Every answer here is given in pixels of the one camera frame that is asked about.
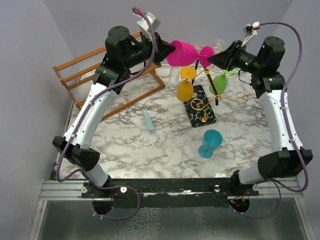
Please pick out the wooden shelf rack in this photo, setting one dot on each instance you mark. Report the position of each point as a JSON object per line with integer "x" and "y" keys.
{"x": 77, "y": 76}

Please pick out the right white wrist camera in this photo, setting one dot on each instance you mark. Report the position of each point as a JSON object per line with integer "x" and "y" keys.
{"x": 250, "y": 30}

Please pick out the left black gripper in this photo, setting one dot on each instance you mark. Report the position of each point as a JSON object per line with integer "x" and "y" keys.
{"x": 162, "y": 48}

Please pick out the green plastic goblet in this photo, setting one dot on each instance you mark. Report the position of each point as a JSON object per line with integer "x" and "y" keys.
{"x": 220, "y": 81}

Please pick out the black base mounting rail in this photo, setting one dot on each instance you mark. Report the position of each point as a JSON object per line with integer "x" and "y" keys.
{"x": 168, "y": 192}

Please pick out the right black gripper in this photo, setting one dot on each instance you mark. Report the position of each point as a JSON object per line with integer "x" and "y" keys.
{"x": 226, "y": 59}

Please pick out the gold wire glass rack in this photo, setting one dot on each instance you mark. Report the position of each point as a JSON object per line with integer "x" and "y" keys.
{"x": 199, "y": 110}

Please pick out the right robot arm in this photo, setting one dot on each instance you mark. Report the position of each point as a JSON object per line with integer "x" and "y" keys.
{"x": 288, "y": 156}

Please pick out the blue plastic goblet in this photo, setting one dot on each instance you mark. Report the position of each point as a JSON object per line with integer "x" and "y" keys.
{"x": 212, "y": 139}

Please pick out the light blue nail file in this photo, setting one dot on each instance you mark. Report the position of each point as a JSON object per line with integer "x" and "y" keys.
{"x": 149, "y": 122}

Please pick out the orange plastic goblet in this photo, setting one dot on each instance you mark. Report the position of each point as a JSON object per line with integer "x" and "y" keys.
{"x": 185, "y": 88}

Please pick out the pink plastic goblet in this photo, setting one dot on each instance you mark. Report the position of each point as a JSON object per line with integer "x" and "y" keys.
{"x": 186, "y": 54}

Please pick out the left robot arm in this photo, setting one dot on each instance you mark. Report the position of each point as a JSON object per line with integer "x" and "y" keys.
{"x": 108, "y": 81}

